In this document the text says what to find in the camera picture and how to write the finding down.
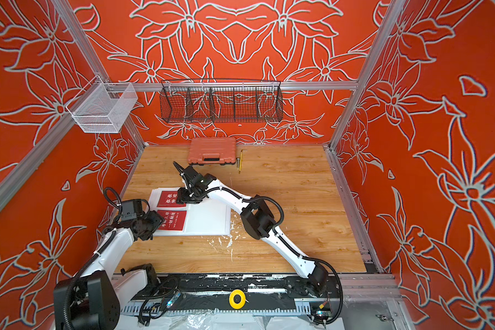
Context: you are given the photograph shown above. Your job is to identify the red card row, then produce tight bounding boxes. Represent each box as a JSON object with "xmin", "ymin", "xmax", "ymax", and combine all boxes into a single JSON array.
[
  {"xmin": 156, "ymin": 190, "xmax": 186, "ymax": 208},
  {"xmin": 157, "ymin": 210, "xmax": 187, "ymax": 232}
]

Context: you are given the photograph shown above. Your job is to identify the white photo album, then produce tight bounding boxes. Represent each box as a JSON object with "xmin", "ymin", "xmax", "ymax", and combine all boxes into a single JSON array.
[{"xmin": 148, "ymin": 188, "xmax": 231, "ymax": 237}]

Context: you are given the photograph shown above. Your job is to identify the red card top row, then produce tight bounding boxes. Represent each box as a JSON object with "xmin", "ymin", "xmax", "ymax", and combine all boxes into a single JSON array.
[{"xmin": 156, "ymin": 190, "xmax": 186, "ymax": 208}]

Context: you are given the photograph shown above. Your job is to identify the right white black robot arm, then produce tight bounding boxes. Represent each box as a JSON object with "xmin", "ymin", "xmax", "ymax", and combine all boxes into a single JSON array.
[{"xmin": 173, "ymin": 162, "xmax": 343, "ymax": 298}]

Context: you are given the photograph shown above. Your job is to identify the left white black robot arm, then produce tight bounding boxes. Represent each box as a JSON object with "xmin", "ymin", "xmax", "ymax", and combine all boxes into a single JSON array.
[{"xmin": 53, "ymin": 187, "xmax": 164, "ymax": 329}]

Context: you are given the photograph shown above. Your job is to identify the red plastic tool case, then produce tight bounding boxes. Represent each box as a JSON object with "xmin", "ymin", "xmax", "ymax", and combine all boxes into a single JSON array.
[{"xmin": 187, "ymin": 137, "xmax": 237, "ymax": 165}]

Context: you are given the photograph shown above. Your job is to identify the white mesh basket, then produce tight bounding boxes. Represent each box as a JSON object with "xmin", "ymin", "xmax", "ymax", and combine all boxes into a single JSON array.
[{"xmin": 67, "ymin": 83, "xmax": 138, "ymax": 133}]

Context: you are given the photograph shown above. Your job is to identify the yellow tape roll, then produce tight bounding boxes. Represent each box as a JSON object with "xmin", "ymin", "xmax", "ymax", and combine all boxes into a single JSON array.
[{"xmin": 228, "ymin": 289, "xmax": 247, "ymax": 310}]

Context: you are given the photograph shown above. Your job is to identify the yellow handled hex key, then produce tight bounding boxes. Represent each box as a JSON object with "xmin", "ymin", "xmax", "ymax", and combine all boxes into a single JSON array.
[{"xmin": 236, "ymin": 149, "xmax": 245, "ymax": 173}]

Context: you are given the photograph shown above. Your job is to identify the black wire basket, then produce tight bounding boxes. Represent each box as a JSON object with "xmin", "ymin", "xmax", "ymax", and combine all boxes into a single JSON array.
[{"xmin": 159, "ymin": 79, "xmax": 284, "ymax": 124}]

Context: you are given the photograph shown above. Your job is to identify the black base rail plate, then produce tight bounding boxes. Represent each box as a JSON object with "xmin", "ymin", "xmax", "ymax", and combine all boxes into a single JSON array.
[{"xmin": 122, "ymin": 274, "xmax": 343, "ymax": 320}]

